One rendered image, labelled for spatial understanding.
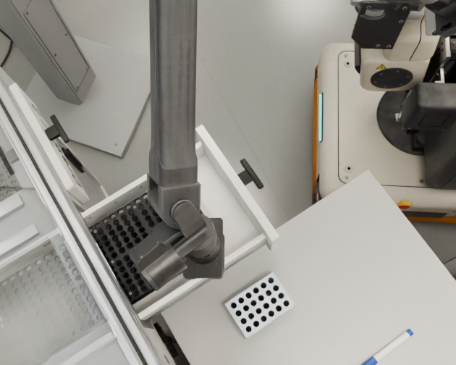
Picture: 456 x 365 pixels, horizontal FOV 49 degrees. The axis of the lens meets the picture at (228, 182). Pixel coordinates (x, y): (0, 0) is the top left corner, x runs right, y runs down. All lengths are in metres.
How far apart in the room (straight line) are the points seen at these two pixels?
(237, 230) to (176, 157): 0.43
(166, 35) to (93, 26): 1.78
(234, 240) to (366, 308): 0.32
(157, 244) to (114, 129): 1.41
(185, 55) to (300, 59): 1.60
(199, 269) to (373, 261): 0.47
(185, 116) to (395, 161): 1.20
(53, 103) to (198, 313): 1.33
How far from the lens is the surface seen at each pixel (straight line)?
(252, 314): 1.13
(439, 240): 2.06
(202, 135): 1.06
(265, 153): 2.03
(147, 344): 0.92
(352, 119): 1.81
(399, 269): 1.19
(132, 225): 1.05
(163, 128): 0.67
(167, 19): 0.65
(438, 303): 1.21
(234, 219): 1.09
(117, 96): 2.17
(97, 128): 2.13
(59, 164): 1.10
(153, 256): 0.74
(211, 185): 1.11
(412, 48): 1.28
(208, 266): 0.84
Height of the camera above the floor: 1.89
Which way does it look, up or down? 72 degrees down
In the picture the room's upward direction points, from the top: 8 degrees counter-clockwise
